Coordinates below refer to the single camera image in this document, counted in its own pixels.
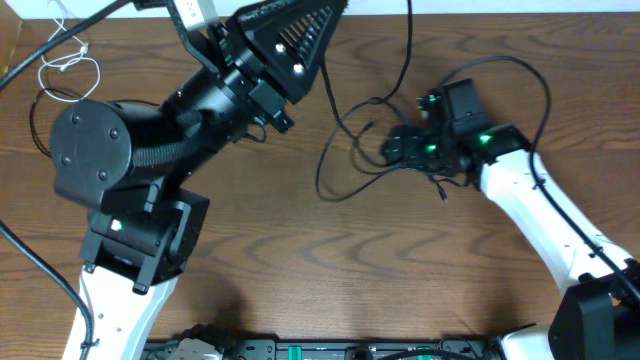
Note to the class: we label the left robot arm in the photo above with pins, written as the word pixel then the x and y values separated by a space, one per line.
pixel 126 164

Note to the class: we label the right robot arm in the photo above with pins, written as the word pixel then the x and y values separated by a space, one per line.
pixel 598 318

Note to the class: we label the cardboard panel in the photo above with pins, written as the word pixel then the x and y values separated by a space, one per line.
pixel 11 25

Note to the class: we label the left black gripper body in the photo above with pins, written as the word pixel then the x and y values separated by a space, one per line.
pixel 251 84

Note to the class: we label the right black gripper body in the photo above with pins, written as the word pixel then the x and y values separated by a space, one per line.
pixel 427 151

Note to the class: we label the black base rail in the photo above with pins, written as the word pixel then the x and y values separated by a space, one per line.
pixel 209 342

